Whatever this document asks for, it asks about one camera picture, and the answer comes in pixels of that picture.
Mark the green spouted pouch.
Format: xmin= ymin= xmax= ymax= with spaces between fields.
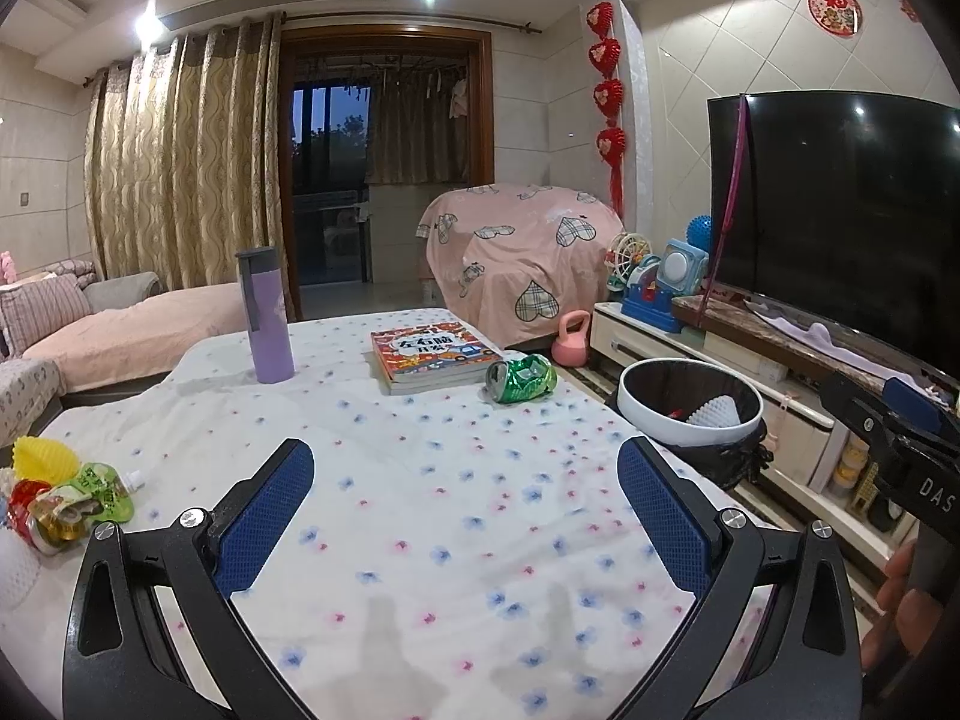
xmin=71 ymin=463 xmax=147 ymax=526

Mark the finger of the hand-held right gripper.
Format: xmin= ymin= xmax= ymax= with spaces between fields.
xmin=883 ymin=377 xmax=950 ymax=432
xmin=819 ymin=371 xmax=901 ymax=466

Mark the black television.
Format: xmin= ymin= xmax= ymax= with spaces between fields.
xmin=707 ymin=90 xmax=960 ymax=391

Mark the light blue cube toy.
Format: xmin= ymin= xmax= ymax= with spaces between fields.
xmin=664 ymin=238 xmax=710 ymax=308

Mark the yellow cupcake liner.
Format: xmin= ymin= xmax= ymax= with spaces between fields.
xmin=13 ymin=435 xmax=77 ymax=482

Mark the white cloth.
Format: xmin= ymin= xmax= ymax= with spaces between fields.
xmin=742 ymin=300 xmax=946 ymax=398

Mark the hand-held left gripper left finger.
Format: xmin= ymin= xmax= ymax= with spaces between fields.
xmin=60 ymin=437 xmax=316 ymax=720

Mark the thin book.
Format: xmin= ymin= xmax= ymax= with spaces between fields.
xmin=386 ymin=371 xmax=496 ymax=397

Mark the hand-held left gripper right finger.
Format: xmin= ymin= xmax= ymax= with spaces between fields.
xmin=616 ymin=435 xmax=865 ymax=720

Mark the grey sofa cushion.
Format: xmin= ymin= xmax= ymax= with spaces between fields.
xmin=81 ymin=272 xmax=164 ymax=314

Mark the blue and red toy machine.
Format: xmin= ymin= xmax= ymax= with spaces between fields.
xmin=621 ymin=255 xmax=687 ymax=332

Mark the pink stick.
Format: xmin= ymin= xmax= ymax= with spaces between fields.
xmin=694 ymin=94 xmax=751 ymax=331

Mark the brown balcony curtain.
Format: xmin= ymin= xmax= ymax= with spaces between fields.
xmin=366 ymin=64 xmax=470 ymax=185

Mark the white foam fruit net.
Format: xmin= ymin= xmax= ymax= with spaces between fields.
xmin=688 ymin=395 xmax=742 ymax=430
xmin=0 ymin=536 xmax=42 ymax=612

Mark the person's right hand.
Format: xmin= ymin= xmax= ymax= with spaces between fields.
xmin=861 ymin=538 xmax=931 ymax=672

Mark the grey patterned sofa cover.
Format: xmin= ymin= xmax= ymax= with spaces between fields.
xmin=0 ymin=356 xmax=65 ymax=451

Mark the pink striped pillow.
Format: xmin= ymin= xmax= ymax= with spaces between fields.
xmin=0 ymin=274 xmax=95 ymax=357

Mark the red heart knot hanging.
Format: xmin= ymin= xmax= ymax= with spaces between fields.
xmin=585 ymin=0 xmax=629 ymax=218

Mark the beige patterned curtain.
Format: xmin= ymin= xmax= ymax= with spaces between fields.
xmin=82 ymin=11 xmax=290 ymax=323

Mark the crushed printed can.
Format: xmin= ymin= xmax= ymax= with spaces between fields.
xmin=28 ymin=491 xmax=89 ymax=557

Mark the crushed green can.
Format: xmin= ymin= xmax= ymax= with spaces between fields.
xmin=485 ymin=354 xmax=560 ymax=406

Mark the pink heart-print cover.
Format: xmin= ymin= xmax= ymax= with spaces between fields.
xmin=416 ymin=182 xmax=627 ymax=350

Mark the crumpled red wrapper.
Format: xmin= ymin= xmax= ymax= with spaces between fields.
xmin=6 ymin=478 xmax=46 ymax=541

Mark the pink sofa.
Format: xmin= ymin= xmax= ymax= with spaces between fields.
xmin=0 ymin=262 xmax=252 ymax=428

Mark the orange picture book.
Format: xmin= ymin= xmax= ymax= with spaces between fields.
xmin=370 ymin=322 xmax=507 ymax=385

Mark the wooden door frame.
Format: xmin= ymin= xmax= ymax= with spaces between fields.
xmin=279 ymin=26 xmax=496 ymax=316

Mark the round red wall sticker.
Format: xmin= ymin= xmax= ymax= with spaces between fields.
xmin=808 ymin=0 xmax=865 ymax=38

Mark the curtain rod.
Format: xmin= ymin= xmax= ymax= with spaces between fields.
xmin=79 ymin=11 xmax=542 ymax=87

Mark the white-rimmed bin with black bag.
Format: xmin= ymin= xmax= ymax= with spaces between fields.
xmin=615 ymin=358 xmax=770 ymax=492

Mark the toy ferris wheel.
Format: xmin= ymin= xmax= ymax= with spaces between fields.
xmin=604 ymin=231 xmax=650 ymax=293

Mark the white floral tablecloth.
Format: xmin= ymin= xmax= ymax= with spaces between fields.
xmin=0 ymin=313 xmax=773 ymax=720

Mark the pink kettlebell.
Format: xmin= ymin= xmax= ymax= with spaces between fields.
xmin=553 ymin=310 xmax=593 ymax=367

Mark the purple water bottle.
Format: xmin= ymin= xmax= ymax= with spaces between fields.
xmin=235 ymin=245 xmax=296 ymax=383

